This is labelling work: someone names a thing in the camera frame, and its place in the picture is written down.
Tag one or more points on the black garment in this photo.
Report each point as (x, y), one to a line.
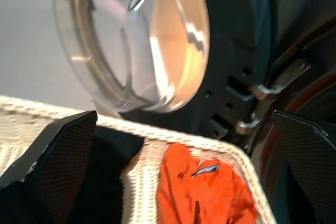
(110, 169)

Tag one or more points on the pale woven laundry basket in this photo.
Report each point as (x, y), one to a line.
(147, 161)

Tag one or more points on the round glass washing machine door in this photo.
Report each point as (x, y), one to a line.
(231, 37)

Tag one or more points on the orange garment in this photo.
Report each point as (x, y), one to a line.
(204, 195)

